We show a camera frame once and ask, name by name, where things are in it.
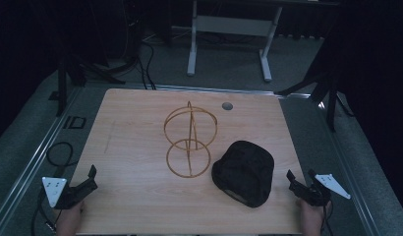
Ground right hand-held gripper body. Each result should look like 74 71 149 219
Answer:
293 173 352 207

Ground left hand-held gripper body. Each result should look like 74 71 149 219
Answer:
41 176 86 210

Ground black cap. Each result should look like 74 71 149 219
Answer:
210 140 275 209

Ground gold wire hat stand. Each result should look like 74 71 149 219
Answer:
163 100 219 179

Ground person's right hand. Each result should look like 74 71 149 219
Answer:
298 198 332 220

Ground person's left hand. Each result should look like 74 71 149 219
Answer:
58 200 86 223

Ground black tripod stand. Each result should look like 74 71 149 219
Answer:
48 48 127 118
275 65 355 133

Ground right hand-held gripper cable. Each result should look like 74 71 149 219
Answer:
321 200 335 236

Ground hand-held gripper cable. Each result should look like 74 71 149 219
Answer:
321 200 335 236
30 188 64 236

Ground left hand-held gripper cable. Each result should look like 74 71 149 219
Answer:
30 188 64 236

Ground black looped floor cable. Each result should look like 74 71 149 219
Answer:
45 141 75 169

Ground metal floor rail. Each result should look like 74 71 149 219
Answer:
104 83 313 100
316 99 384 236
0 86 84 231

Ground black floor cables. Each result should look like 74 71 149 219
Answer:
136 40 158 91

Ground white desk frame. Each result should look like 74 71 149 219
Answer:
186 0 284 84

